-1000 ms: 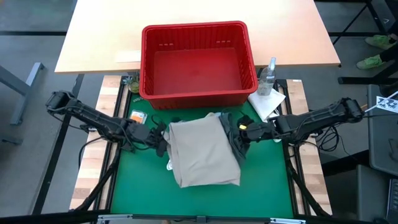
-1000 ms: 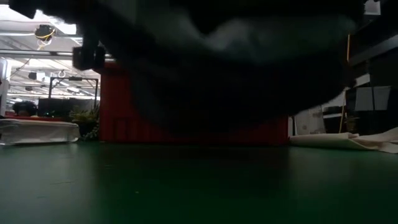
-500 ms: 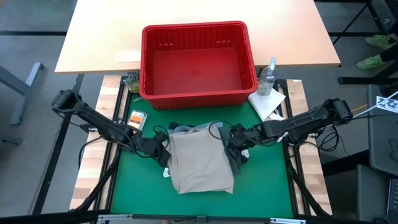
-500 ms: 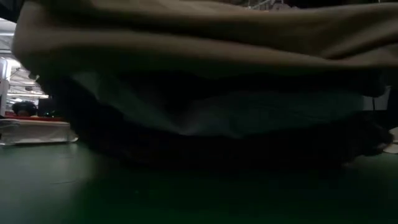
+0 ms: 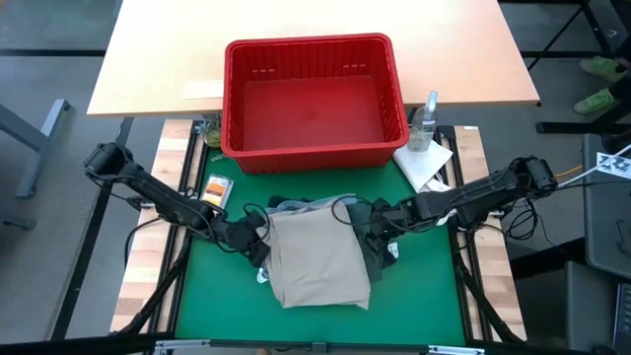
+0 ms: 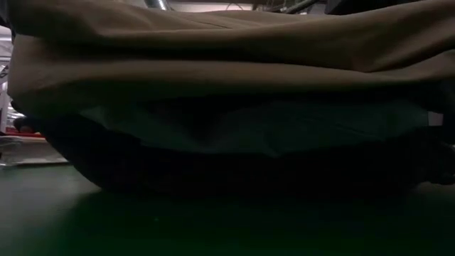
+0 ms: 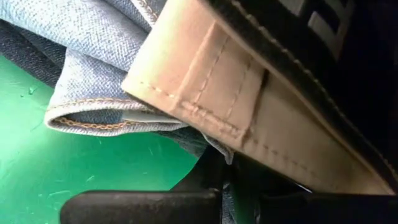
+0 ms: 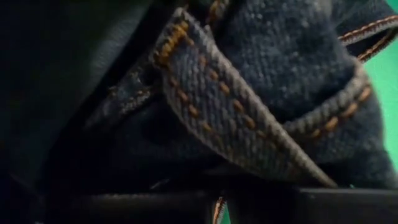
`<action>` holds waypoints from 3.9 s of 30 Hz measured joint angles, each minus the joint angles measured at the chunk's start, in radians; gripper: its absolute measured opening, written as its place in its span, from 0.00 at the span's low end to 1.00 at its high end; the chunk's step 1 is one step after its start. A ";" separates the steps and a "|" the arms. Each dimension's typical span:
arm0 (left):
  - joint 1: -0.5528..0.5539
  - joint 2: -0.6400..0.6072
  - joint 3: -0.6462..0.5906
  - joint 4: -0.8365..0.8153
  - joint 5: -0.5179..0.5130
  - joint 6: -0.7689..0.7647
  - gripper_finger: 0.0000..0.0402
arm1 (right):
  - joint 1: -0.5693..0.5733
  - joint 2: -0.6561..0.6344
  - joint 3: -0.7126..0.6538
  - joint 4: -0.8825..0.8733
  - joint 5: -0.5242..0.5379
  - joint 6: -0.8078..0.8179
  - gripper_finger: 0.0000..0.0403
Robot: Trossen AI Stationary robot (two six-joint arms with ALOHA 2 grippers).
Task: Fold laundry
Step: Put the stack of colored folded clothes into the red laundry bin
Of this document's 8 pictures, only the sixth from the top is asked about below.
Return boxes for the dark blue jeans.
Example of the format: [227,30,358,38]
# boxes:
[11,101,455,201]

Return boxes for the light blue denim garment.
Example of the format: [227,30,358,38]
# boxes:
[80,100,444,158]

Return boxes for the beige trousers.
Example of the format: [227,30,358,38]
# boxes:
[6,0,455,120]

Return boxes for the wipes packet with orange label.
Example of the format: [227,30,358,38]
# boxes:
[0,136,69,167]

